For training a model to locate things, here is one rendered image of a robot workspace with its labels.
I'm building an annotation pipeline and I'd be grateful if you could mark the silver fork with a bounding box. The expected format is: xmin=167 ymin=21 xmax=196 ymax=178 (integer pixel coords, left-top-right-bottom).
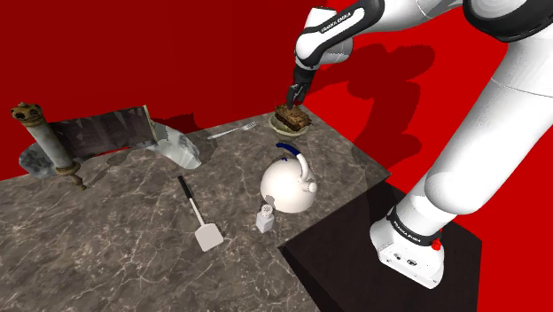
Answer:
xmin=206 ymin=121 xmax=259 ymax=140

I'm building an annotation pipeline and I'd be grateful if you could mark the dark robot stand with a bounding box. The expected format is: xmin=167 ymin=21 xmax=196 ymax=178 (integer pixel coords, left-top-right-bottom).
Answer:
xmin=277 ymin=180 xmax=483 ymax=312

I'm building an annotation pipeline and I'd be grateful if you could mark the white spatula with black handle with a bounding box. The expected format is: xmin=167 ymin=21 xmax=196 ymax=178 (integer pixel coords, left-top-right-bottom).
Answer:
xmin=177 ymin=175 xmax=225 ymax=253

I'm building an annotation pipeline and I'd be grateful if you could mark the open paper scroll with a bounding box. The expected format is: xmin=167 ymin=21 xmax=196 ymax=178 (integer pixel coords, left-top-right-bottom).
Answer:
xmin=10 ymin=101 xmax=160 ymax=191

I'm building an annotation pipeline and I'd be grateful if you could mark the olive green bowl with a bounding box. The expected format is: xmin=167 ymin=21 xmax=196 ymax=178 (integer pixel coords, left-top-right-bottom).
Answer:
xmin=269 ymin=111 xmax=310 ymax=138

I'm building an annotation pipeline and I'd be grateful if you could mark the white salt shaker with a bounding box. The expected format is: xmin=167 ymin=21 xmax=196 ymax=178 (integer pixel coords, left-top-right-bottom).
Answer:
xmin=255 ymin=204 xmax=276 ymax=234

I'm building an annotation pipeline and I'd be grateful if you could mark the white kettle with blue handle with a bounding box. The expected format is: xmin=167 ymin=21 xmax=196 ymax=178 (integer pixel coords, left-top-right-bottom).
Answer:
xmin=260 ymin=143 xmax=319 ymax=215

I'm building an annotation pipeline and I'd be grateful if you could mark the brown toy tank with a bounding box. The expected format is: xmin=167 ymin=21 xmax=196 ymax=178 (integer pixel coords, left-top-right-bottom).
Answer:
xmin=275 ymin=103 xmax=313 ymax=130

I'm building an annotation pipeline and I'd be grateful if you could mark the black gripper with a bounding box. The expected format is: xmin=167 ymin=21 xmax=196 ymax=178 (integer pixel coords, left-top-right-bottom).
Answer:
xmin=285 ymin=66 xmax=317 ymax=111

